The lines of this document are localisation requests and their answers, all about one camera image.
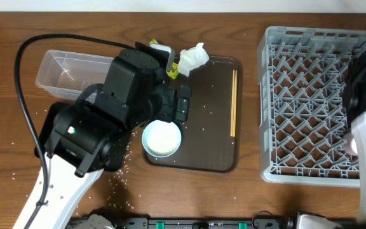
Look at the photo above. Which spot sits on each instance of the light blue rice bowl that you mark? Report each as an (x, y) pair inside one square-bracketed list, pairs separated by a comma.
[(161, 139)]

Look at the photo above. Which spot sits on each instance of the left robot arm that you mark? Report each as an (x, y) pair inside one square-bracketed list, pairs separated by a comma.
[(132, 94)]

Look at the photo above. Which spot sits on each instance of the pink white cup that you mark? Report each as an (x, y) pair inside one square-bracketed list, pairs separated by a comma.
[(350, 146)]

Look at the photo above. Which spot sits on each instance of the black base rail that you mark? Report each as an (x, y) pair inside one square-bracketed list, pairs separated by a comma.
[(262, 220)]

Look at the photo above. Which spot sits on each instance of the grey dishwasher rack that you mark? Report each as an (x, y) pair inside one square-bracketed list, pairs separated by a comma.
[(301, 74)]

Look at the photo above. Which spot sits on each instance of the wooden chopstick right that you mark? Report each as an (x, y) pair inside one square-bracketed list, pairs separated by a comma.
[(235, 99)]

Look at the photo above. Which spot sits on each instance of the wooden chopstick left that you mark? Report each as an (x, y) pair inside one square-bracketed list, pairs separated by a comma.
[(232, 123)]

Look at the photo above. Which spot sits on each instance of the wooden chopstick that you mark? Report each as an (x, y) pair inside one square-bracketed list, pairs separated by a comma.
[(232, 123), (235, 99)]

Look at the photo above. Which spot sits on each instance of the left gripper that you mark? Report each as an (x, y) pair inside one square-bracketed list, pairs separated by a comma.
[(172, 108)]

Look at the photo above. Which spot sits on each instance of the crumpled white napkin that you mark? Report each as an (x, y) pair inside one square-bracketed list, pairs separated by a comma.
[(192, 58)]

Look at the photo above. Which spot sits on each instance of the black rectangular tray bin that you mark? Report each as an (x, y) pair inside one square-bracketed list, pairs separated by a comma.
[(84, 136)]

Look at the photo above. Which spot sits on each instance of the dark brown serving tray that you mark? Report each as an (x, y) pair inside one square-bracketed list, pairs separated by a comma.
[(206, 143)]

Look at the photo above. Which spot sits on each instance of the yellow silver snack wrapper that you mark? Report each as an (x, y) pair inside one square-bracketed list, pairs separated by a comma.
[(173, 71)]

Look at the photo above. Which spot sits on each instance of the clear plastic container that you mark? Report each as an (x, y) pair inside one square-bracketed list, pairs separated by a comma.
[(66, 74)]

